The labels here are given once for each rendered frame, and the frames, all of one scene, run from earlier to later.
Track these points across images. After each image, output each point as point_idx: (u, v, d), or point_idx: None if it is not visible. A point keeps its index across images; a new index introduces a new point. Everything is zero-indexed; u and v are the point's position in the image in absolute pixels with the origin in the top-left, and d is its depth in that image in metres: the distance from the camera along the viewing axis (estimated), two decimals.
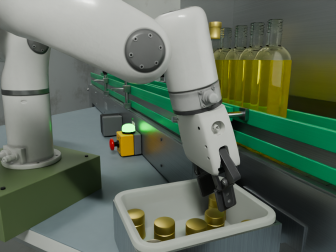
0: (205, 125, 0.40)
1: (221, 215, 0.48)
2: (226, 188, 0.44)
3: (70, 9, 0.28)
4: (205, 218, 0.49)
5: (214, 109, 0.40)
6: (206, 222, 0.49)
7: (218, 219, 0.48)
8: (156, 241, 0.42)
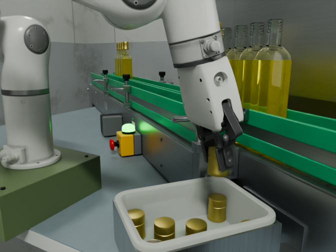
0: (207, 76, 0.38)
1: None
2: (227, 146, 0.43)
3: None
4: (209, 153, 0.46)
5: (216, 60, 0.39)
6: (210, 157, 0.46)
7: None
8: (156, 241, 0.42)
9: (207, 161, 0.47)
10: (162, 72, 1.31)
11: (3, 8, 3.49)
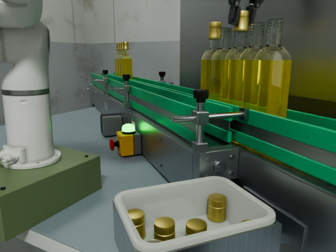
0: None
1: None
2: (255, 6, 0.67)
3: None
4: (245, 14, 0.65)
5: None
6: (246, 17, 0.66)
7: (248, 13, 0.67)
8: (156, 241, 0.42)
9: (242, 22, 0.66)
10: (162, 72, 1.31)
11: None
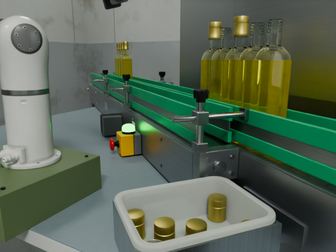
0: None
1: None
2: None
3: None
4: (245, 19, 0.66)
5: None
6: (245, 22, 0.66)
7: (248, 18, 0.67)
8: (156, 241, 0.42)
9: (241, 27, 0.66)
10: (162, 72, 1.31)
11: (3, 8, 3.49)
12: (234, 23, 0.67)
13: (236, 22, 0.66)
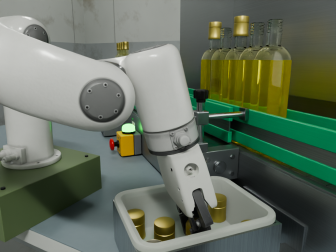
0: (177, 168, 0.38)
1: None
2: (201, 228, 0.43)
3: (17, 70, 0.27)
4: (245, 19, 0.66)
5: (187, 150, 0.38)
6: (245, 22, 0.66)
7: (248, 18, 0.67)
8: (156, 241, 0.42)
9: (241, 27, 0.66)
10: None
11: (3, 8, 3.49)
12: (234, 23, 0.67)
13: (236, 22, 0.66)
